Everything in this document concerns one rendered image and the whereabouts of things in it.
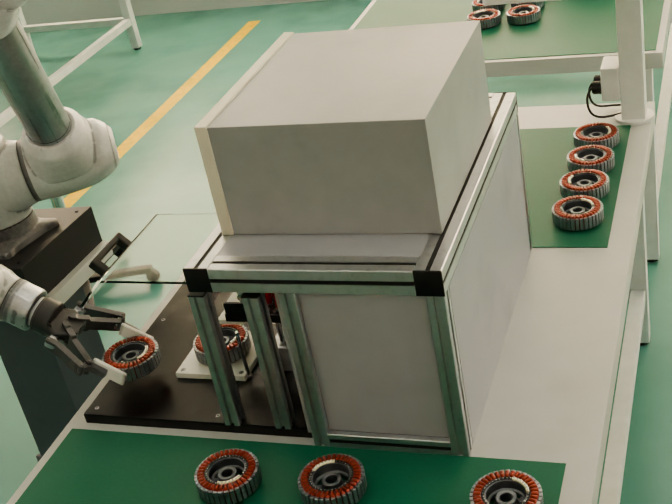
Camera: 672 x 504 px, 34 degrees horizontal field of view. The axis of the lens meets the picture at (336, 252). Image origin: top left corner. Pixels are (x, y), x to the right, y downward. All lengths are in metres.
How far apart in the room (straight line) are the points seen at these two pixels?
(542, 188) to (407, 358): 0.96
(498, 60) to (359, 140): 1.78
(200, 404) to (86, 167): 0.76
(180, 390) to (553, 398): 0.71
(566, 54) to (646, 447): 1.21
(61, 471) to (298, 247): 0.63
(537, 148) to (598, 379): 0.97
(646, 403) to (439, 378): 1.42
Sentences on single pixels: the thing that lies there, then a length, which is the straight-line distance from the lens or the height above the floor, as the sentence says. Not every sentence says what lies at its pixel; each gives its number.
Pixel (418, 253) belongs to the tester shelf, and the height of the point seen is 1.11.
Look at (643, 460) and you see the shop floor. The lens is 2.96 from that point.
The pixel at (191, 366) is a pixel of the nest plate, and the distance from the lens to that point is 2.17.
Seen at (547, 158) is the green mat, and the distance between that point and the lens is 2.77.
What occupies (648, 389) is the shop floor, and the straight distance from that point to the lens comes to 3.18.
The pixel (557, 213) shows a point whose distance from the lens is 2.44.
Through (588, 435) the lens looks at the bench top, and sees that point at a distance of 1.88.
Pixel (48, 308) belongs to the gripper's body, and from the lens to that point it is 2.17.
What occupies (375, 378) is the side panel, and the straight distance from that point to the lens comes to 1.82.
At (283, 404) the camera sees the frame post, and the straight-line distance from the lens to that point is 1.92.
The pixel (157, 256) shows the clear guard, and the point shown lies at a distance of 1.98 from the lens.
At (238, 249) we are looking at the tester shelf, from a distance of 1.82.
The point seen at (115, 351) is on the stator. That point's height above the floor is 0.84.
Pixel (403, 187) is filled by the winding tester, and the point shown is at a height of 1.20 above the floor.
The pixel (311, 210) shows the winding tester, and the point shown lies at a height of 1.16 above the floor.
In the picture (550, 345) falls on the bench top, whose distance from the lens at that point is 2.09.
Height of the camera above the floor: 1.97
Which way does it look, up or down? 29 degrees down
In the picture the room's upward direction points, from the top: 12 degrees counter-clockwise
